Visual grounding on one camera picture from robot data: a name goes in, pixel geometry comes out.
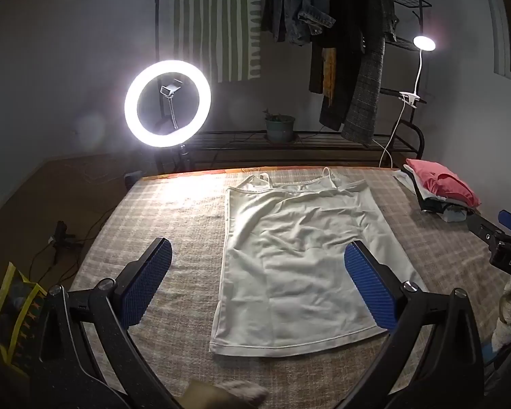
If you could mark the folded light blue garment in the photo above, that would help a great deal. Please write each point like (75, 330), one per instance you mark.
(453, 215)

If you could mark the grey plaid coat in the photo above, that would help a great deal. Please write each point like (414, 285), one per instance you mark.
(364, 89)

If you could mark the black metal clothes rack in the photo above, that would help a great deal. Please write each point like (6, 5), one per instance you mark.
(420, 142)

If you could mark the yellow patterned bag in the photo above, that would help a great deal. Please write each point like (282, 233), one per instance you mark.
(21, 306)

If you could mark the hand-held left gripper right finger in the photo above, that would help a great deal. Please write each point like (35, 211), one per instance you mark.
(368, 283)

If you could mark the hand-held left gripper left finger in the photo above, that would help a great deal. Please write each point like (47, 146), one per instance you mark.
(149, 277)

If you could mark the small black tripod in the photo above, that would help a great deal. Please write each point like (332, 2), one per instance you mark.
(61, 234)

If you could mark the orange scarf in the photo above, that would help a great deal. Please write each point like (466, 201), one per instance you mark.
(330, 72)

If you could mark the potted plant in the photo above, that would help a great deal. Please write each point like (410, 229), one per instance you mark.
(279, 130)

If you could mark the black coat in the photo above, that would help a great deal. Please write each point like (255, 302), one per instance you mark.
(345, 8)

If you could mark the white camisole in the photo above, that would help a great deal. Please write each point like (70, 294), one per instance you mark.
(298, 264)

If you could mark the power adapter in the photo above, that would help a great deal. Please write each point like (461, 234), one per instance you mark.
(132, 177)

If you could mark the phone holder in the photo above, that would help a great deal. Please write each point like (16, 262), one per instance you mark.
(170, 89)

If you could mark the beige plaid blanket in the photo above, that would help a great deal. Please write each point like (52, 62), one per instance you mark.
(187, 204)

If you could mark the green striped wall hanging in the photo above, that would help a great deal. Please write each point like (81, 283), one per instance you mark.
(215, 30)

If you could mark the folded dark garment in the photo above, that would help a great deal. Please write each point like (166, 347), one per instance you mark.
(434, 207)

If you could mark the denim jacket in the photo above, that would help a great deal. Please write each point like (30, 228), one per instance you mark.
(300, 4)

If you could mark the white plush toy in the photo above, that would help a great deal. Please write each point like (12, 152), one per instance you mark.
(504, 332)

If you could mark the folded white garment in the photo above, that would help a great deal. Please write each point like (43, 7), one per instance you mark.
(415, 181)

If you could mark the white clip lamp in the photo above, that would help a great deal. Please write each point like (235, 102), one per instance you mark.
(423, 42)

